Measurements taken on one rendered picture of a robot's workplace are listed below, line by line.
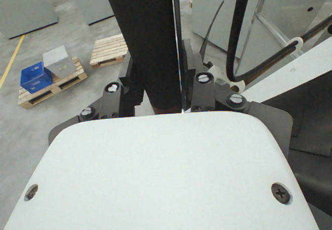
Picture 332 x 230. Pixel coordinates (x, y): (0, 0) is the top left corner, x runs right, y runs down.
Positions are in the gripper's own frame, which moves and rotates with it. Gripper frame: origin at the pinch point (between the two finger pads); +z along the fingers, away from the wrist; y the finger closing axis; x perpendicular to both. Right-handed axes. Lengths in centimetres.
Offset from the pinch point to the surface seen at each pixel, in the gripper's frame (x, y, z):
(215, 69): -32, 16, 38
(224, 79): -34, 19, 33
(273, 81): -27.7, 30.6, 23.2
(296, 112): -9.3, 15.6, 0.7
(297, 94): -11.1, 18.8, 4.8
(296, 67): -22.8, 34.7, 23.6
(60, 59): -103, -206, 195
